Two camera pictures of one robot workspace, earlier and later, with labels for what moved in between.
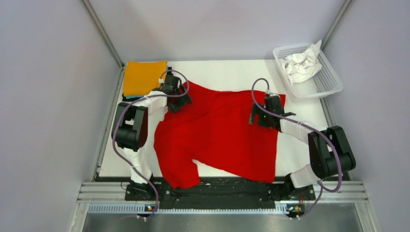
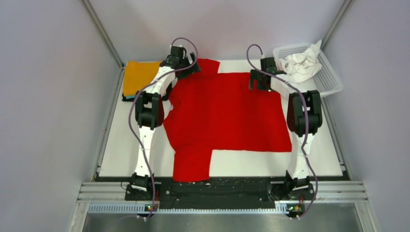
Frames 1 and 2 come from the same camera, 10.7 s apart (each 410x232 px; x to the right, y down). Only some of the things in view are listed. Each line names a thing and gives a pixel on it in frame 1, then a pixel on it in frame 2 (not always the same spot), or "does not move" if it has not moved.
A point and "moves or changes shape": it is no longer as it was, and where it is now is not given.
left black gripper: [184, 100] → [193, 69]
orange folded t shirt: [141, 78] does not move
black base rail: [220, 195] does not move
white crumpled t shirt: [303, 65] does not move
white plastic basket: [326, 81] does not move
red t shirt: [214, 130] moves or changes shape
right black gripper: [261, 123] → [256, 75]
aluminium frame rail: [327, 192] does not move
